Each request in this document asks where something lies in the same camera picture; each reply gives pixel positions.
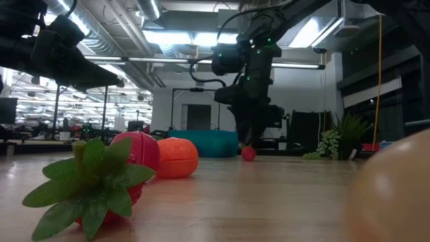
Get orange toy orange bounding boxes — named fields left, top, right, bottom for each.
left=156, top=137, right=200, bottom=179

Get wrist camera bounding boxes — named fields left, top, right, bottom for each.
left=210, top=43, right=245, bottom=77
left=35, top=15, right=85, bottom=50

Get black standing panel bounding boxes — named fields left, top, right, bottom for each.
left=288, top=110, right=333, bottom=151

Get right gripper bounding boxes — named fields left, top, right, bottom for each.
left=214, top=45, right=282, bottom=148

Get black wall screen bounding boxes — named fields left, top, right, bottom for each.
left=268, top=106, right=285, bottom=129

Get toy strawberry small leaves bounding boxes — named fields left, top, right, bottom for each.
left=241, top=145, right=257, bottom=163

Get blue plastic tupperware container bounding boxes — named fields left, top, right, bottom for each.
left=167, top=130, right=239, bottom=158

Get black computer monitor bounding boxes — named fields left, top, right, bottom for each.
left=0, top=97, right=18, bottom=124

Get black aluminium table frame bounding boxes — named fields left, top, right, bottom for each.
left=255, top=147, right=369, bottom=158

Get potted artificial green plant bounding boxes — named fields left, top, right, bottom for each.
left=301, top=112, right=373, bottom=161

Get silver ceiling ventilation duct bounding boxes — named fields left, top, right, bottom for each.
left=132, top=0, right=163, bottom=21

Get yellow hanging cable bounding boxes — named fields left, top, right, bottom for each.
left=371, top=15, right=383, bottom=152

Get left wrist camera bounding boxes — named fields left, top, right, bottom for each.
left=35, top=15, right=85, bottom=50

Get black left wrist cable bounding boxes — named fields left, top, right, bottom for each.
left=65, top=0, right=79, bottom=17

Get tan toy potato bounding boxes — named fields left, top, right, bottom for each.
left=345, top=129, right=430, bottom=242

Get grey ceiling box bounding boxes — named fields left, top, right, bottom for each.
left=217, top=8, right=241, bottom=30

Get toy strawberry with big leaves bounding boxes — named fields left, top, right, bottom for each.
left=21, top=136, right=157, bottom=241

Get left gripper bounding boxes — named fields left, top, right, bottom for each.
left=32, top=40, right=121, bottom=93

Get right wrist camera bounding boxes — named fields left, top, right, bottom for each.
left=210, top=43, right=245, bottom=77

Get long ceiling light strip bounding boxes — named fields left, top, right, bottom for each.
left=83, top=53, right=326, bottom=71

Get black gantry frame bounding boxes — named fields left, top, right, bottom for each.
left=171, top=87, right=222, bottom=131
left=52, top=85, right=109, bottom=139

